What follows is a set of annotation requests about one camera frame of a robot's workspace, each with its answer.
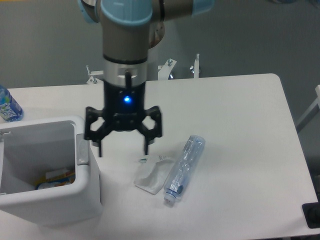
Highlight white clamp bracket left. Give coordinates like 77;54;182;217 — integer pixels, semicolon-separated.
86;65;104;85

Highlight crushed clear plastic bottle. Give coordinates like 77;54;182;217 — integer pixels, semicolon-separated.
163;135;206;206

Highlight white frame at right edge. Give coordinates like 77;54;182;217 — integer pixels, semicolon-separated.
295;85;320;133

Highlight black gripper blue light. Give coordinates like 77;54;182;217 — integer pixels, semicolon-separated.
84;79;163;158

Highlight white clamp bracket right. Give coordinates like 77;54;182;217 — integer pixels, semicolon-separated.
189;53;200;79

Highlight white clamp bracket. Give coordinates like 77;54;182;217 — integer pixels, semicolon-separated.
157;58;177;81
189;53;200;79
86;65;104;85

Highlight white push-lid trash can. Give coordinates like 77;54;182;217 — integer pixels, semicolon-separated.
0;115;103;226

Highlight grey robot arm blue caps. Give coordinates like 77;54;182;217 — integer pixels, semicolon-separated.
78;0;214;153

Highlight white clamp bracket middle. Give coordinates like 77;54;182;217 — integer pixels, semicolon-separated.
157;58;177;81

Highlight black device at table edge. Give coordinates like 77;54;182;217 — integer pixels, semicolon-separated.
302;202;320;229

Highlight colourful trash inside can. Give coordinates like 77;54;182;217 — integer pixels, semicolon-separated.
34;168;76;190

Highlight blue labelled water bottle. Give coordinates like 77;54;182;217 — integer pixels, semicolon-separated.
0;85;24;122

